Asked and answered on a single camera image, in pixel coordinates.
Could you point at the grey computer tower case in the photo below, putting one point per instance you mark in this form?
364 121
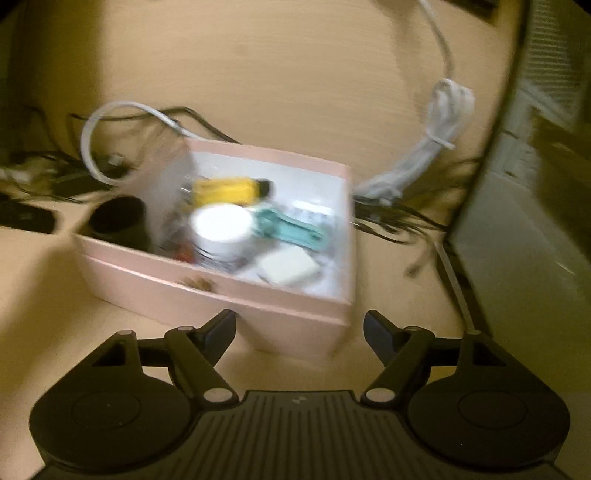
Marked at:
522 240

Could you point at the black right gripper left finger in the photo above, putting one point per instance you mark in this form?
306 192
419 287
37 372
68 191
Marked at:
194 352

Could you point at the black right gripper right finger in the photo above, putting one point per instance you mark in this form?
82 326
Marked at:
404 354

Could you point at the pink open cardboard box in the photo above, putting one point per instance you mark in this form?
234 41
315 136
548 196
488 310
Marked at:
306 320

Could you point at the black power brick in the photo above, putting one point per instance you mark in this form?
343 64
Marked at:
75 184

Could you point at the teal plastic crank handle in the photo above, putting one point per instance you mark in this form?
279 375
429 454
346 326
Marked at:
273 224

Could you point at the yellow liquid bottle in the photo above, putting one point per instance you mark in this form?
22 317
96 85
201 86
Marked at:
240 191

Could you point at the white square power adapter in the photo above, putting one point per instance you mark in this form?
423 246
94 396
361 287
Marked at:
287 266

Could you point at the white round jar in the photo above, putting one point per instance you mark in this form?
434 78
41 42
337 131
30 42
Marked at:
222 231

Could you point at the clear bag with black part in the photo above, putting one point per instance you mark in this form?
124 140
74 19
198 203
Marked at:
169 195

